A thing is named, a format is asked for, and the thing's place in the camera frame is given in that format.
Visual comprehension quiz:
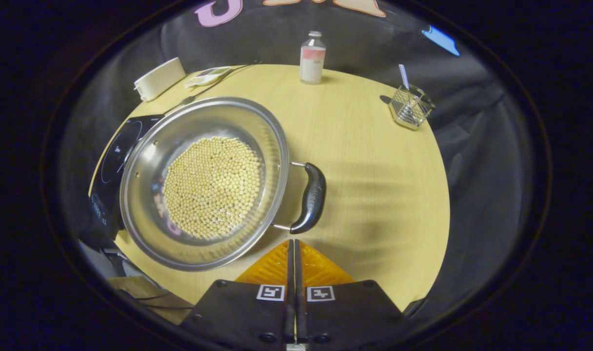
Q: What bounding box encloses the black induction cooktop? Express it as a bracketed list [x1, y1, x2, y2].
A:
[88, 115, 165, 239]

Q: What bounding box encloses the black power cable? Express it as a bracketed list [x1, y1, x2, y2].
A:
[164, 61, 263, 115]

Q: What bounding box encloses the white divided bean dish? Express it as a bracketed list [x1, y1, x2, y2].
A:
[184, 66, 234, 88]

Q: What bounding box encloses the pile of yellow soybeans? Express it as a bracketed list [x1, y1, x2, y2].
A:
[162, 136, 264, 239]

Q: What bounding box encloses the clear bottle with pink label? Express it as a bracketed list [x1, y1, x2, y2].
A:
[299, 31, 327, 85]

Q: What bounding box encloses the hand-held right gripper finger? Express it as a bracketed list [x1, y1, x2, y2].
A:
[295, 239, 407, 351]
[179, 239, 295, 351]

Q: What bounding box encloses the wire mesh holder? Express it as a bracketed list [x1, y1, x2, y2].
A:
[389, 84, 435, 130]

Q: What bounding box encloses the cream plastic box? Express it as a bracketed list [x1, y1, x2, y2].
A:
[134, 57, 186, 102]

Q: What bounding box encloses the stainless steel pot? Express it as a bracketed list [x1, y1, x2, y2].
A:
[119, 97, 327, 272]

